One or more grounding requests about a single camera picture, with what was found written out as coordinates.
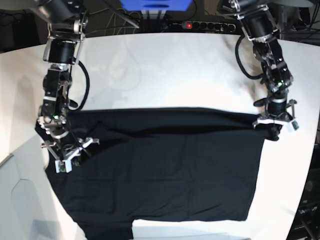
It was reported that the blue plastic box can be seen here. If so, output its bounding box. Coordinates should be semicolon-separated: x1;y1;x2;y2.
120;0;192;11

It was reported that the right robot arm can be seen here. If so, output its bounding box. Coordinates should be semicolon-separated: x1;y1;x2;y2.
30;0;95;173

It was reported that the black power strip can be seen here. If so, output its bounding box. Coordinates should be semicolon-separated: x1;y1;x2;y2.
162;20;237;33

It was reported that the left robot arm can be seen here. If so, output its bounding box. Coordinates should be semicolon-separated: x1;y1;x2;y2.
217;0;299;141

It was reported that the black T-shirt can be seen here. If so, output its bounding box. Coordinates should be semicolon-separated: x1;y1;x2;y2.
45;108;276;240

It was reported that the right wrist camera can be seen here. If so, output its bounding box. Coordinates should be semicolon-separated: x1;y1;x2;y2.
54;160;72;174

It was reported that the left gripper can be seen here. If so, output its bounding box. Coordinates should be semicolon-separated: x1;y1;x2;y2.
252;93;297;141

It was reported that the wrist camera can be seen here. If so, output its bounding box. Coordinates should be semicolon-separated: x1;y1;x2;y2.
54;160;72;174
286;119;300;133

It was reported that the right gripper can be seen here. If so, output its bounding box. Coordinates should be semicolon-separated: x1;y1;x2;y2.
41;131;100;166

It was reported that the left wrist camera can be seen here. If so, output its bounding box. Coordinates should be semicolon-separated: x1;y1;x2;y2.
286;119;300;133

